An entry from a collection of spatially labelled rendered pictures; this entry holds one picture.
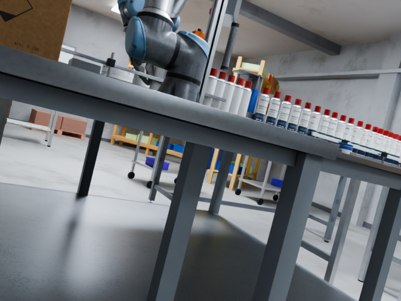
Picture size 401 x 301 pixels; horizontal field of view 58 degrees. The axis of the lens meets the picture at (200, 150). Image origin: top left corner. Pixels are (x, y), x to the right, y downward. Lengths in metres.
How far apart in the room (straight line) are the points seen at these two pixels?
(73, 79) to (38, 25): 0.47
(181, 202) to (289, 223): 0.31
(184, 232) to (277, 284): 0.30
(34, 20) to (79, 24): 8.49
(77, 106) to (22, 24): 0.45
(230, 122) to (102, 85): 0.27
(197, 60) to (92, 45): 8.46
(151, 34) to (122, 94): 0.47
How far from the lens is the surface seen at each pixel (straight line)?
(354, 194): 2.22
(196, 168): 1.05
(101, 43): 9.63
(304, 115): 2.08
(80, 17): 9.63
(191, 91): 1.15
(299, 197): 0.94
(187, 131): 0.78
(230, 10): 1.63
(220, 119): 0.75
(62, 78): 0.66
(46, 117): 8.38
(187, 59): 1.15
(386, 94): 6.29
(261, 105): 1.89
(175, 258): 1.12
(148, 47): 1.11
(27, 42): 1.11
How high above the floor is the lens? 0.77
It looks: 2 degrees down
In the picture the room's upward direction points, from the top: 14 degrees clockwise
